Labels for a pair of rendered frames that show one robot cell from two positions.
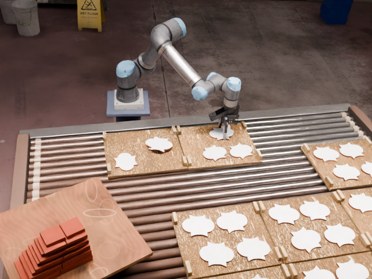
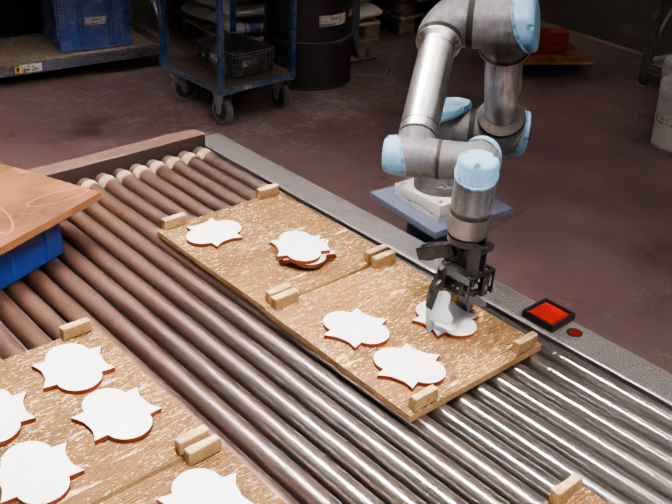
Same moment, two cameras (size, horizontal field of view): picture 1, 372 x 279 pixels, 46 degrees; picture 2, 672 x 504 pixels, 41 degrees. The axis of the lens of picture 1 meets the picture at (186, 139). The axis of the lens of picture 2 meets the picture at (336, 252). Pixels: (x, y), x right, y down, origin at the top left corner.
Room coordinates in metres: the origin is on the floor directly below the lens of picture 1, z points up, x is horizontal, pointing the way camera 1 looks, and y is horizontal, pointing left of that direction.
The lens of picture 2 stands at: (1.13, -1.42, 1.90)
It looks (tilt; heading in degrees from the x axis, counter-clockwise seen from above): 29 degrees down; 64
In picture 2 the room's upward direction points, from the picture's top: 3 degrees clockwise
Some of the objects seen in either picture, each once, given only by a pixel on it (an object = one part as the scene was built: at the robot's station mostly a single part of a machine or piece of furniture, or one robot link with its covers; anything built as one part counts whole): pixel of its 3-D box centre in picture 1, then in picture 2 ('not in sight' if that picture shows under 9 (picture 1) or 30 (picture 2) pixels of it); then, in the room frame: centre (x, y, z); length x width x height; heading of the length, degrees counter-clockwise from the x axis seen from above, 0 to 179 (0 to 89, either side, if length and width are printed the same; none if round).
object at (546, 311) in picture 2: not in sight; (548, 315); (2.20, -0.24, 0.92); 0.06 x 0.06 x 0.01; 16
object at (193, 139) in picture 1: (217, 145); (400, 329); (1.89, -0.18, 0.93); 0.41 x 0.35 x 0.02; 105
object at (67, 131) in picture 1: (199, 123); (478, 295); (2.15, -0.07, 0.89); 2.08 x 0.08 x 0.06; 106
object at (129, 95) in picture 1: (127, 89); (443, 168); (2.33, 0.40, 0.96); 0.15 x 0.15 x 0.10
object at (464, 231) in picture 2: (230, 101); (469, 223); (1.99, -0.22, 1.16); 0.08 x 0.08 x 0.05
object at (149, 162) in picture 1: (143, 151); (272, 245); (1.79, 0.22, 0.93); 0.41 x 0.35 x 0.02; 106
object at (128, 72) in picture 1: (127, 73); (449, 126); (2.34, 0.40, 1.08); 0.13 x 0.12 x 0.14; 141
